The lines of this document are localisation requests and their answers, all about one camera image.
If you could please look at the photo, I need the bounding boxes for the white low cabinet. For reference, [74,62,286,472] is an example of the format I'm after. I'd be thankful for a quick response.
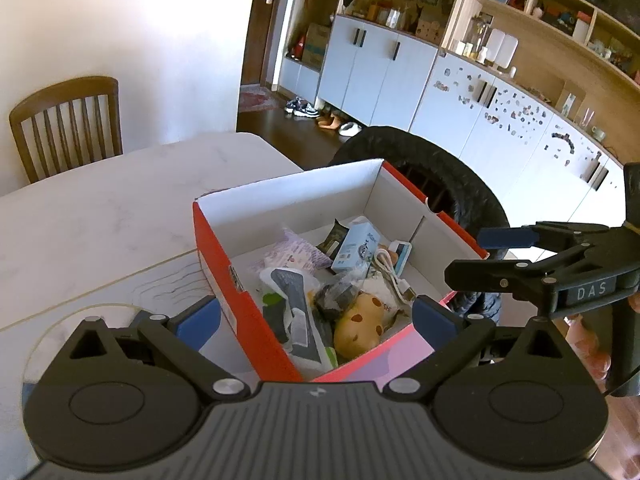
[277,14,626,221]

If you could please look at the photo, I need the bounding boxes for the white and grey packet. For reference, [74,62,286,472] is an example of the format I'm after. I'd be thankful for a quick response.
[259,266,337,367]

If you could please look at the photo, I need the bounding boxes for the white storage containers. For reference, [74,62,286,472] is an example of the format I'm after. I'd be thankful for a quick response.
[482,27,518,68]

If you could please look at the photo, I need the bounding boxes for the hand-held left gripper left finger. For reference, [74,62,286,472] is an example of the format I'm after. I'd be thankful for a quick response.
[67,296,251,402]

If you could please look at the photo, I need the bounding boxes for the person's right hand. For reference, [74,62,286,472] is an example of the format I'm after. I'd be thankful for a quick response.
[565,290,640,385]

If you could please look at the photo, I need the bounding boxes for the white marble desktop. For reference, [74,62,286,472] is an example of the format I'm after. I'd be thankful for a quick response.
[0,132,436,480]

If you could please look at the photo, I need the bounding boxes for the yellow spotted plush toy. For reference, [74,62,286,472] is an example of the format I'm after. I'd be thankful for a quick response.
[333,293,397,361]

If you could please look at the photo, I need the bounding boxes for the red shoe box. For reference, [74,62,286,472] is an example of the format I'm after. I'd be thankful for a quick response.
[192,158,490,383]

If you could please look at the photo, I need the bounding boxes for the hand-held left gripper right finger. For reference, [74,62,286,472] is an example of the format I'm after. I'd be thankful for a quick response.
[382,295,576,403]

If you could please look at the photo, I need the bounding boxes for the white usb cable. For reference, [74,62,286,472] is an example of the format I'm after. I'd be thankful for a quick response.
[374,250,417,307]

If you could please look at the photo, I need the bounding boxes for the brown door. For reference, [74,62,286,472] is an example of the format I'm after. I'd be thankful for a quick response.
[236,0,286,93]

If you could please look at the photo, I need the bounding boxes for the cardboard box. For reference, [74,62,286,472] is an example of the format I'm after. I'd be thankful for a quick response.
[300,22,332,72]

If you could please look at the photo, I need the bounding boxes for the printed desk mat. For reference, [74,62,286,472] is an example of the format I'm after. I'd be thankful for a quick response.
[0,252,436,480]

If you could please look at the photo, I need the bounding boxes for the brown wooden chair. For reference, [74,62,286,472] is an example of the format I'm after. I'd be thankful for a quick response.
[9,76,124,184]

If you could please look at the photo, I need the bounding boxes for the clear bag of dark items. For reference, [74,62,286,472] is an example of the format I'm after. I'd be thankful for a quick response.
[314,279,372,322]

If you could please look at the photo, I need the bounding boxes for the red patterned rug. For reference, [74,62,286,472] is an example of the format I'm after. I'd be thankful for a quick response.
[237,87,275,113]

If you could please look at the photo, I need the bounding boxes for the purple printed tissue pack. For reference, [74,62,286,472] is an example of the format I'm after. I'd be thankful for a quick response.
[264,229,332,275]

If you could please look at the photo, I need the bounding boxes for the glass jar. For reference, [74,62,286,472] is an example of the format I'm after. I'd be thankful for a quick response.
[462,12,491,58]

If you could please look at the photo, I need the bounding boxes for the light blue carton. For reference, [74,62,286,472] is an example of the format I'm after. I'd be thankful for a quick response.
[331,224,382,274]

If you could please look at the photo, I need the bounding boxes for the black mesh chair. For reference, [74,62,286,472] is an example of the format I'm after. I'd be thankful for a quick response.
[327,126,511,323]

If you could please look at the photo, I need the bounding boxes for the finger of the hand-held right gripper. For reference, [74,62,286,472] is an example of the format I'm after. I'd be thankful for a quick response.
[476,220,627,262]
[444,245,608,307]

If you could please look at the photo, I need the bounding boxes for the wooden wall shelf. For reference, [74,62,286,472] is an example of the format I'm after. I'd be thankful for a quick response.
[335,0,640,161]

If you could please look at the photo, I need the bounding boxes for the dark snack packet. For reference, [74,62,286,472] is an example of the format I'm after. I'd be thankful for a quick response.
[319,219,352,257]

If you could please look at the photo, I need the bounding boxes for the pair of sneakers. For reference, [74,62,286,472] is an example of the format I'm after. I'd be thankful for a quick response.
[284,97,320,118]

